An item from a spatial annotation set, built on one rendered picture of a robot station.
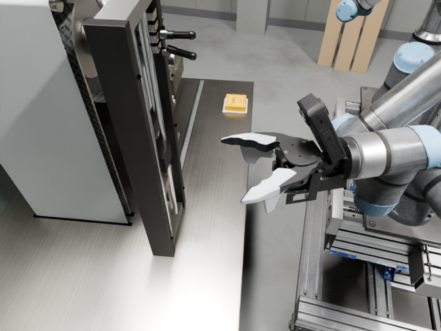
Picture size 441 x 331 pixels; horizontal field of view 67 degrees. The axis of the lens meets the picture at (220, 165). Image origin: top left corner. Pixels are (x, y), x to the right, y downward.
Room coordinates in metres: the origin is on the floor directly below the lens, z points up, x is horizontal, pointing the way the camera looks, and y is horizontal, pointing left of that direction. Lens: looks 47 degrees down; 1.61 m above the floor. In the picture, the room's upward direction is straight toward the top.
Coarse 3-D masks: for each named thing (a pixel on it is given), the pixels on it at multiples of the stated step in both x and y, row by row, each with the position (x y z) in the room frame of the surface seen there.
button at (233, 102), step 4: (228, 96) 0.97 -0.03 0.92; (232, 96) 0.97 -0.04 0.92; (236, 96) 0.97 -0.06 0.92; (240, 96) 0.97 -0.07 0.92; (244, 96) 0.97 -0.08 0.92; (228, 100) 0.94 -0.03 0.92; (232, 100) 0.94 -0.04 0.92; (236, 100) 0.94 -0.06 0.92; (240, 100) 0.94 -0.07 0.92; (244, 100) 0.94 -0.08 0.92; (228, 104) 0.92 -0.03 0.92; (232, 104) 0.92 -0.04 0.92; (236, 104) 0.92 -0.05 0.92; (240, 104) 0.92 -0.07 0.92; (244, 104) 0.92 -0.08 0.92; (224, 108) 0.92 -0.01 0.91; (228, 108) 0.91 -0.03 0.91; (232, 108) 0.91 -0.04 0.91; (236, 108) 0.91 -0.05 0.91; (240, 108) 0.91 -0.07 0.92; (244, 108) 0.91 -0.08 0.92
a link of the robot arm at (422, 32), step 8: (432, 0) 1.17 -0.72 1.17; (440, 0) 1.14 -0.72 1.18; (432, 8) 1.15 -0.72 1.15; (440, 8) 1.13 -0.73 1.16; (432, 16) 1.14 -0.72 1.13; (440, 16) 1.13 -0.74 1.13; (424, 24) 1.16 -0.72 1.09; (432, 24) 1.13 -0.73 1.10; (440, 24) 1.12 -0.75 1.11; (416, 32) 1.16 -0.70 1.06; (424, 32) 1.14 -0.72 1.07; (432, 32) 1.13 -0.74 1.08; (440, 32) 1.12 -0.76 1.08; (416, 40) 1.14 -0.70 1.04; (424, 40) 1.12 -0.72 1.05; (432, 40) 1.11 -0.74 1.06; (440, 40) 1.11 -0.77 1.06; (432, 48) 1.11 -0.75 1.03; (440, 48) 1.11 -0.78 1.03
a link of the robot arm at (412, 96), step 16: (432, 64) 0.55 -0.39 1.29; (416, 80) 0.54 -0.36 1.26; (432, 80) 0.52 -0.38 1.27; (384, 96) 0.55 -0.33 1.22; (400, 96) 0.53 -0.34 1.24; (416, 96) 0.52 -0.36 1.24; (432, 96) 0.51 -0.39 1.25; (368, 112) 0.53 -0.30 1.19; (384, 112) 0.52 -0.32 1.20; (400, 112) 0.51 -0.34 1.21; (416, 112) 0.50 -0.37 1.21; (336, 128) 0.54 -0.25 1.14; (352, 128) 0.52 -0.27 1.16; (368, 128) 0.51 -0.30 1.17; (384, 128) 0.50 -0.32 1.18
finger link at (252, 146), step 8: (232, 136) 0.42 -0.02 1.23; (240, 136) 0.42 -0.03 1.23; (248, 136) 0.42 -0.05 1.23; (256, 136) 0.42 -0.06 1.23; (264, 136) 0.41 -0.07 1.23; (232, 144) 0.41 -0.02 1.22; (240, 144) 0.41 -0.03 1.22; (248, 144) 0.40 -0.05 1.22; (256, 144) 0.40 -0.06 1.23; (264, 144) 0.39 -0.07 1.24; (272, 144) 0.40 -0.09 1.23; (248, 152) 0.41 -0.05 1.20; (256, 152) 0.41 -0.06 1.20; (264, 152) 0.40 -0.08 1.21; (272, 152) 0.40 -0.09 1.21; (248, 160) 0.41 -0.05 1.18; (256, 160) 0.40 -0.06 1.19
